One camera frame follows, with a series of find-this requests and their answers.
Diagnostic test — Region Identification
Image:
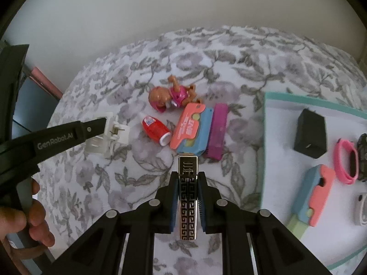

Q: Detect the black box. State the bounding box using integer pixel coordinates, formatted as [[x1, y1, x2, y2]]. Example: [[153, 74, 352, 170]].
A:
[[294, 109, 328, 159]]

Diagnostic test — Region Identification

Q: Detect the black patterned lighter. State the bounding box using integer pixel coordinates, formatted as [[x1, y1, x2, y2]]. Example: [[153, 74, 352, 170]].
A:
[[178, 155, 200, 240]]

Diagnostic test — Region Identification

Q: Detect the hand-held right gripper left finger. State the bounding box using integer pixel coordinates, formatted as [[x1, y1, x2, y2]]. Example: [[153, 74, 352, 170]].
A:
[[53, 172, 180, 275]]

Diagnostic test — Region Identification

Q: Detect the teal rimmed white tray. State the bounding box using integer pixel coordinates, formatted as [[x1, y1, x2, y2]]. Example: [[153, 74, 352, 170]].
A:
[[259, 92, 367, 270]]

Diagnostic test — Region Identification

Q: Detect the white charging cable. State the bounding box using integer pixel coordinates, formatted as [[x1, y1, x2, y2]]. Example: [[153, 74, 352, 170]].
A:
[[354, 192, 367, 226]]

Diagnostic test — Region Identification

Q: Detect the pink bracelet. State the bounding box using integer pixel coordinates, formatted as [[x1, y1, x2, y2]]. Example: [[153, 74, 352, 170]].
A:
[[333, 139, 359, 185]]

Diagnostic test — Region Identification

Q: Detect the white hair clip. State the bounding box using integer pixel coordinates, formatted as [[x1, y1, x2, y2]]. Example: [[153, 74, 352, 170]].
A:
[[84, 112, 130, 159]]

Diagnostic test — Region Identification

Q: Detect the person's left hand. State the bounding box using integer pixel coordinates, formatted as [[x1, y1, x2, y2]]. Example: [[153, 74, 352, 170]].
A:
[[0, 178, 56, 247]]

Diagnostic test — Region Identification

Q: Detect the small red bottle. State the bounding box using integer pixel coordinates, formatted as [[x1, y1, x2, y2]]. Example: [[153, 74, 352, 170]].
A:
[[141, 115, 172, 146]]

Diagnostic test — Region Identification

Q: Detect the dark toy car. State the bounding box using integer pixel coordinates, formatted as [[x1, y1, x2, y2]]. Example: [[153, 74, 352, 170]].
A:
[[356, 133, 367, 182]]

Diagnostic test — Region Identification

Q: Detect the grey floral bedspread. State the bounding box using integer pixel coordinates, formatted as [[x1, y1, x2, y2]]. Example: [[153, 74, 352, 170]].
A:
[[37, 26, 367, 275]]

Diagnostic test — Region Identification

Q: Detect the baby doll in pink outfit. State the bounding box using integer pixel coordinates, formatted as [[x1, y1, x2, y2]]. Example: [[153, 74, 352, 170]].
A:
[[148, 75, 203, 113]]

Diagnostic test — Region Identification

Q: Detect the dark blue cabinet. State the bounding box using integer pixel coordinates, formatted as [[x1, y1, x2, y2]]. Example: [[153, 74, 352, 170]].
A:
[[11, 74, 59, 141]]

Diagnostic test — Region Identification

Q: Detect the purple box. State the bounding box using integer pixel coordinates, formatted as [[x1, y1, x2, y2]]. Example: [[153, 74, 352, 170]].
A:
[[204, 103, 229, 161]]

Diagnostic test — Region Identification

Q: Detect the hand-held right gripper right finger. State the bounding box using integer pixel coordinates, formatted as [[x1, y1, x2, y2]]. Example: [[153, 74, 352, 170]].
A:
[[197, 172, 330, 275]]

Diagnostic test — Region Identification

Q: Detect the pink board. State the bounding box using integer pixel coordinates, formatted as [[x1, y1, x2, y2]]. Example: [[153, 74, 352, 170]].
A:
[[29, 66, 64, 99]]

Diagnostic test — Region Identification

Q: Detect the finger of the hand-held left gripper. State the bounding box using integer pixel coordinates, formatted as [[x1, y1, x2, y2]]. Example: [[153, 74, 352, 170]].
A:
[[80, 116, 109, 143]]

